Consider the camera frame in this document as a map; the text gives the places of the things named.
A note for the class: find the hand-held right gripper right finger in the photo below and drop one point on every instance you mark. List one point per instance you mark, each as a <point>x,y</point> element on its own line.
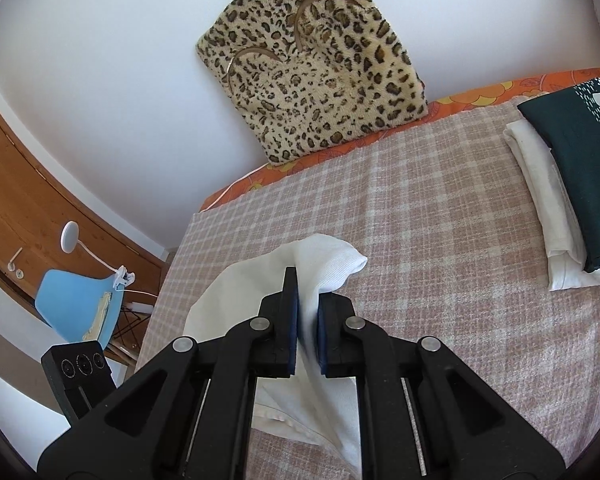
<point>322,332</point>

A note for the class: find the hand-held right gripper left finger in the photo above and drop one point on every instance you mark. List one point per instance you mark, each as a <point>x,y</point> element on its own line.
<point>291,320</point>

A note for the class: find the white camisole top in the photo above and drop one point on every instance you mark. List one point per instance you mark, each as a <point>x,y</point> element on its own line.
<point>240,280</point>

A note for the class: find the light blue chair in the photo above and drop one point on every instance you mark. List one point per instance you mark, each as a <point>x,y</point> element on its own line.
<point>65,305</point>

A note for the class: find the white clip lamp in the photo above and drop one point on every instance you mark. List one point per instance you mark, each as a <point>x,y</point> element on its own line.
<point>70,235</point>

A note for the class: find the pink plaid blanket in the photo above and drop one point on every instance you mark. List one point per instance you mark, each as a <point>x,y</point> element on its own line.
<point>430,235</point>

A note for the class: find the wooden door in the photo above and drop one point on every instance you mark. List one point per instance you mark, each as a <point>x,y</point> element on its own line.
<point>45,185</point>

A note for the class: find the leopard print cushion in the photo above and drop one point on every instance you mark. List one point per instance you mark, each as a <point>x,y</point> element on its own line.
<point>320,85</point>

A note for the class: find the white folded cloth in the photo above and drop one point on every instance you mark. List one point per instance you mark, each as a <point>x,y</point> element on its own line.
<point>545,185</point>

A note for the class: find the orange floral bedsheet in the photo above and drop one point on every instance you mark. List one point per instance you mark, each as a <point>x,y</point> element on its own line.
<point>480,95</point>

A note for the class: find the dark green printed cloth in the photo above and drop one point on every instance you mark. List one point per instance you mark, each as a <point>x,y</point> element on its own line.
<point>565,160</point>

